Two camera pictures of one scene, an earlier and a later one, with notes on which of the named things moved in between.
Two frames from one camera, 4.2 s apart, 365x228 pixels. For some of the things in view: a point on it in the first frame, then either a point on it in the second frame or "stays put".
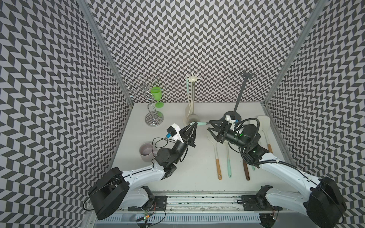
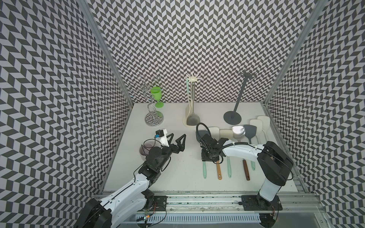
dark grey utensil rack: x=235 y=113 stays put
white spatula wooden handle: x=264 y=124 stays put
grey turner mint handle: x=199 y=123 -> x=204 y=169
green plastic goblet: x=157 y=92 stays put
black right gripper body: x=233 y=137 -> x=207 y=156
